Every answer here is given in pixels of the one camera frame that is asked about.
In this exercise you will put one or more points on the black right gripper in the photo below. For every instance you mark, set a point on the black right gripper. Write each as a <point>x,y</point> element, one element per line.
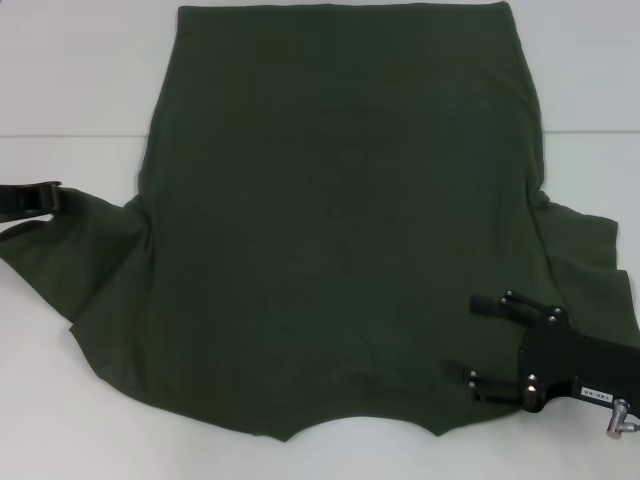
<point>575,360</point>

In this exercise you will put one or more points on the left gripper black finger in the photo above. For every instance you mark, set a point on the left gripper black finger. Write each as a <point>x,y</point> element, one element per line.
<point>30,200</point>

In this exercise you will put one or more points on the dark green t-shirt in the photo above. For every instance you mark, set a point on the dark green t-shirt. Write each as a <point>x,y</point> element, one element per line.
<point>325,200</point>

